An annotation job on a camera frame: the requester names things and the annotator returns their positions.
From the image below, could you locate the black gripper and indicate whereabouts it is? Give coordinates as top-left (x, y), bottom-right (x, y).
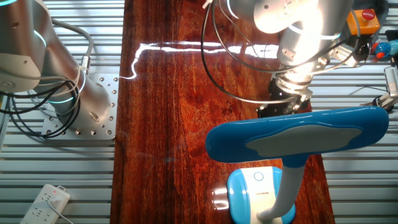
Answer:
top-left (257, 79), bottom-right (312, 118)

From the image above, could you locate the blue white desk lamp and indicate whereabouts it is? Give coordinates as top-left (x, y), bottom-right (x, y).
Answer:
top-left (205, 106), bottom-right (390, 224)

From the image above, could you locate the glossy wood grain board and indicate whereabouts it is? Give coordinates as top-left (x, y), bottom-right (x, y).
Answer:
top-left (109, 0), bottom-right (336, 224)

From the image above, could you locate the white ribbed plastic part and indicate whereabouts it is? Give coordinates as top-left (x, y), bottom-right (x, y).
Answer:
top-left (384, 66), bottom-right (398, 98)

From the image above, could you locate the blue rubber duck toy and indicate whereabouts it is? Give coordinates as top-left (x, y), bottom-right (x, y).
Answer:
top-left (373, 39), bottom-right (398, 59)

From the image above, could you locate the orange emergency stop box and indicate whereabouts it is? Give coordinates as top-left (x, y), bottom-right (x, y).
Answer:
top-left (346, 8), bottom-right (381, 35)

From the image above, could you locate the silver perforated mounting plate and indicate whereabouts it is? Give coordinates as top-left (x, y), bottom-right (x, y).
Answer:
top-left (41, 73), bottom-right (119, 141)

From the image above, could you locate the white power strip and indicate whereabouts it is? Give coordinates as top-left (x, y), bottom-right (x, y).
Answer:
top-left (20, 183), bottom-right (71, 224)

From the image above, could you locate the long black arm cable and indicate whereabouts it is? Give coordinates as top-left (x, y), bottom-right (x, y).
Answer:
top-left (200, 2), bottom-right (299, 105)

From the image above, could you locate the black stop box bracket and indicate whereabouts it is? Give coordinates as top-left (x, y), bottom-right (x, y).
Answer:
top-left (351, 0), bottom-right (389, 47)

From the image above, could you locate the black base cable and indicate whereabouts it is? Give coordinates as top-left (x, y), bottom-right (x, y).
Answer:
top-left (7, 79), bottom-right (82, 139)
top-left (0, 80), bottom-right (78, 114)

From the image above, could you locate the thick grey base cable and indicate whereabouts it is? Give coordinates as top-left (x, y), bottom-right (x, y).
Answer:
top-left (49, 17), bottom-right (95, 75)

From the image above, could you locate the thin white base cable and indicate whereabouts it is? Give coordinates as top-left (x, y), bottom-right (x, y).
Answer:
top-left (0, 60), bottom-right (86, 94)

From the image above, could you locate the white power plug cable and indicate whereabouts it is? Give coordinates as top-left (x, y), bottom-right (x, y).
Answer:
top-left (46, 200), bottom-right (75, 224)

